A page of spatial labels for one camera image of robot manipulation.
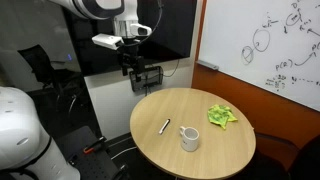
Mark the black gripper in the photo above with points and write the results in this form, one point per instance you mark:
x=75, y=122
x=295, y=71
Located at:
x=128, y=58

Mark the black and white marker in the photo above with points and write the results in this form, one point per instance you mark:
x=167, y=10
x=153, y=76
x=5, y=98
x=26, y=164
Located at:
x=164, y=126

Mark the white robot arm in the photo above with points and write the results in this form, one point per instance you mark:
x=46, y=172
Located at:
x=26, y=150

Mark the white ceramic mug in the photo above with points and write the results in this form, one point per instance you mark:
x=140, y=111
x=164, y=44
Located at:
x=189, y=138

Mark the black office chair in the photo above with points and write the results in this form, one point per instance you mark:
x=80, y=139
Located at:
x=66, y=84

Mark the round wooden table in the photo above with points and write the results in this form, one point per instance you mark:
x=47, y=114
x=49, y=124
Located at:
x=171, y=129

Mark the yellow green cloth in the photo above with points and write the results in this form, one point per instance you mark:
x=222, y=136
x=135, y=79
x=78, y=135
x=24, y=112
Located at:
x=220, y=115

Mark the white whiteboard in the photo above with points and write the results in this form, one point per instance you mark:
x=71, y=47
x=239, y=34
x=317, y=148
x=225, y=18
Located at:
x=272, y=44

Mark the dark chair at right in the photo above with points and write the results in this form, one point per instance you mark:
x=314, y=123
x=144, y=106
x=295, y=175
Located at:
x=306, y=165

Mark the black wire mesh basket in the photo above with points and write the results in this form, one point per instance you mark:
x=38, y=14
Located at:
x=152, y=76

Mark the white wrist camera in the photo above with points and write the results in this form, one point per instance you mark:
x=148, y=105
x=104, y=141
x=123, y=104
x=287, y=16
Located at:
x=108, y=41

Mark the black wall monitor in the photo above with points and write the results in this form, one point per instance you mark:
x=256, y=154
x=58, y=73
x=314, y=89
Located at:
x=171, y=40

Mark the orange handled black clamp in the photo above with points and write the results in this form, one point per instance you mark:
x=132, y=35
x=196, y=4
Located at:
x=100, y=143

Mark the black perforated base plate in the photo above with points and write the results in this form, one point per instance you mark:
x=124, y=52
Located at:
x=94, y=166

